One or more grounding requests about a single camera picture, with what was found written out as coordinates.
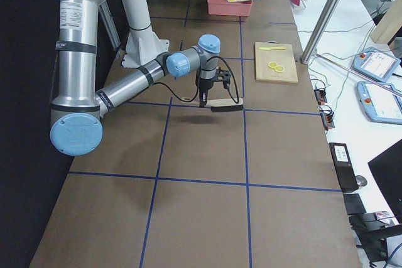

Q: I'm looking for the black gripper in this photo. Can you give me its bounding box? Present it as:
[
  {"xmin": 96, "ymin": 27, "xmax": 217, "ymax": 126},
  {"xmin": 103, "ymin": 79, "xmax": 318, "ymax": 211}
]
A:
[{"xmin": 196, "ymin": 75, "xmax": 217, "ymax": 107}]

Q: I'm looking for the beige hand brush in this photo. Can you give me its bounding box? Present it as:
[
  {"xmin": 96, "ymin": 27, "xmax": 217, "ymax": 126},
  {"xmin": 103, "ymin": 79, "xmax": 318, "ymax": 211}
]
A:
[{"xmin": 180, "ymin": 96, "xmax": 244, "ymax": 113}]

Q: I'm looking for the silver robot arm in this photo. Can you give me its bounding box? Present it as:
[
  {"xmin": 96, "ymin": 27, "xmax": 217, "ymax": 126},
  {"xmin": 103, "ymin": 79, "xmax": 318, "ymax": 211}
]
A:
[{"xmin": 50, "ymin": 0, "xmax": 220, "ymax": 156}]

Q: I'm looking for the pink plastic bin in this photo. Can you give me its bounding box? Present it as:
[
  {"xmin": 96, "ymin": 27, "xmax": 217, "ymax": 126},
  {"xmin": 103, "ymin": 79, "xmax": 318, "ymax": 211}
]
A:
[{"xmin": 207, "ymin": 0, "xmax": 253, "ymax": 16}]

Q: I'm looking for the lemon slice far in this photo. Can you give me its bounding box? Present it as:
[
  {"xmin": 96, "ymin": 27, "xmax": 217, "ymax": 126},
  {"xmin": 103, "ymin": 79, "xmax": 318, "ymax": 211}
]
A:
[{"xmin": 268, "ymin": 62, "xmax": 278, "ymax": 68}]

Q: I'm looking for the lemon slice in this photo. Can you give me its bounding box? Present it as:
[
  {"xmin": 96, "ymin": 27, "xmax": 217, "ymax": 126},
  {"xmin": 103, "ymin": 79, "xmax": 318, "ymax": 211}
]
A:
[
  {"xmin": 274, "ymin": 65, "xmax": 285, "ymax": 73},
  {"xmin": 268, "ymin": 62, "xmax": 278, "ymax": 68}
]

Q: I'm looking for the lemon slice near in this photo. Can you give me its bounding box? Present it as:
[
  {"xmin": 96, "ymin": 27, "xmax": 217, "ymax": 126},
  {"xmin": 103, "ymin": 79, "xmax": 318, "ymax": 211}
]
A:
[{"xmin": 274, "ymin": 65, "xmax": 285, "ymax": 73}]

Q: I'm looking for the wooden cutting board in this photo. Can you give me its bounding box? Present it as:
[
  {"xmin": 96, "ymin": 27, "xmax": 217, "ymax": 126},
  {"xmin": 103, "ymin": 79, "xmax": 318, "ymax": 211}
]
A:
[{"xmin": 254, "ymin": 42, "xmax": 298, "ymax": 84}]

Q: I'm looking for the yellow plastic knife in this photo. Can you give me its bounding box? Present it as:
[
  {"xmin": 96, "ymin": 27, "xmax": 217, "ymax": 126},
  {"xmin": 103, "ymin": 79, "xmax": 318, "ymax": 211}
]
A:
[{"xmin": 258, "ymin": 46, "xmax": 286, "ymax": 51}]

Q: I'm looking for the orange connector box far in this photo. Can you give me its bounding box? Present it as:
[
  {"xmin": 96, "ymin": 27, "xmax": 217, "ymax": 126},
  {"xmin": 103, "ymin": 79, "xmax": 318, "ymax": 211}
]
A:
[{"xmin": 314, "ymin": 88, "xmax": 327, "ymax": 105}]

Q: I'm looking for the orange connector box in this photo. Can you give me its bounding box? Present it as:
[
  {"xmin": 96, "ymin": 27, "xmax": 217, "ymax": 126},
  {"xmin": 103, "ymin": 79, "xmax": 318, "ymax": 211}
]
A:
[
  {"xmin": 320, "ymin": 109, "xmax": 335, "ymax": 131},
  {"xmin": 314, "ymin": 88, "xmax": 327, "ymax": 105}
]

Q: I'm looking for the orange connector box near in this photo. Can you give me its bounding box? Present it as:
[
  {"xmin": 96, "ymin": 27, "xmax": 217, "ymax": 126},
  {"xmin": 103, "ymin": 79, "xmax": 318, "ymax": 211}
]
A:
[{"xmin": 320, "ymin": 109, "xmax": 335, "ymax": 131}]

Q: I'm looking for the black box with label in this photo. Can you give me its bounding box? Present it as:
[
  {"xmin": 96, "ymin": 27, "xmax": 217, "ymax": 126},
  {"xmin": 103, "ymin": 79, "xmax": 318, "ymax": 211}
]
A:
[{"xmin": 329, "ymin": 142, "xmax": 358, "ymax": 193}]

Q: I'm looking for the far teach pendant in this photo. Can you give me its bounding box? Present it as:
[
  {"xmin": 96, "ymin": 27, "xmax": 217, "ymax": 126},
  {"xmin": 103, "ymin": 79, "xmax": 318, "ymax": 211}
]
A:
[{"xmin": 351, "ymin": 47, "xmax": 401, "ymax": 82}]

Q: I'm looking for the teach pendant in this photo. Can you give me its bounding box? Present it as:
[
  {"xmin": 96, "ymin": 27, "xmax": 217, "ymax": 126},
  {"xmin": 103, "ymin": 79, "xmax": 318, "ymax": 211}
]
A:
[
  {"xmin": 351, "ymin": 47, "xmax": 401, "ymax": 82},
  {"xmin": 356, "ymin": 81, "xmax": 401, "ymax": 125}
]

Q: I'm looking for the near teach pendant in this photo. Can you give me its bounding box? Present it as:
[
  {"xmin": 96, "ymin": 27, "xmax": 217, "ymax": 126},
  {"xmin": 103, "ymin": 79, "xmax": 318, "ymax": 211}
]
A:
[{"xmin": 356, "ymin": 81, "xmax": 401, "ymax": 125}]

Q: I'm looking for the black monitor corner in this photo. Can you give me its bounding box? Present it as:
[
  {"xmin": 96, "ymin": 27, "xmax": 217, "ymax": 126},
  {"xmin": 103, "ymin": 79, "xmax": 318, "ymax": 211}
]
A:
[{"xmin": 368, "ymin": 141, "xmax": 402, "ymax": 223}]

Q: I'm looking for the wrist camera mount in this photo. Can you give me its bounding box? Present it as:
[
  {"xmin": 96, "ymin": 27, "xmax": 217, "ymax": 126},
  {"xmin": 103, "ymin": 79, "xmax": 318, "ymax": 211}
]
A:
[{"xmin": 215, "ymin": 67, "xmax": 231, "ymax": 90}]

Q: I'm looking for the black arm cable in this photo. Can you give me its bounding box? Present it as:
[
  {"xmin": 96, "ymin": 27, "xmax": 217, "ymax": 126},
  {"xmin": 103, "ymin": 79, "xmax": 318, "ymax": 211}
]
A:
[{"xmin": 153, "ymin": 56, "xmax": 241, "ymax": 105}]

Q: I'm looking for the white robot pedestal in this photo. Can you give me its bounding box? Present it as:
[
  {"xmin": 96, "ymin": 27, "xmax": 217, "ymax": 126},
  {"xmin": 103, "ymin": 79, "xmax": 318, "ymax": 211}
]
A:
[{"xmin": 122, "ymin": 0, "xmax": 170, "ymax": 68}]

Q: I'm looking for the aluminium frame post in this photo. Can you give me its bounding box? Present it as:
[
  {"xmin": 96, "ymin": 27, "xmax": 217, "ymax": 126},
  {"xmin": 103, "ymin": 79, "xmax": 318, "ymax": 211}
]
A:
[{"xmin": 300, "ymin": 0, "xmax": 340, "ymax": 65}]

